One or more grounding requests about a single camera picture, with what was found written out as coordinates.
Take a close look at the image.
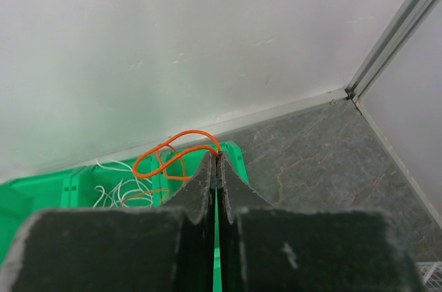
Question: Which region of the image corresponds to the green compartment bin tray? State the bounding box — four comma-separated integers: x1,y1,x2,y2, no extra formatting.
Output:
0,142,250,292

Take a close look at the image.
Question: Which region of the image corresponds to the white wire shelf rack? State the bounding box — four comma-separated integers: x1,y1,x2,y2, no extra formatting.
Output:
416,261,442,291

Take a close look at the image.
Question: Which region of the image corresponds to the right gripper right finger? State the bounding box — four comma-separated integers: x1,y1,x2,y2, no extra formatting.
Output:
217,153,424,291

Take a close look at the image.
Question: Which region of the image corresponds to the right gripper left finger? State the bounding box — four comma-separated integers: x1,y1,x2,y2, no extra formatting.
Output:
1,153,216,291

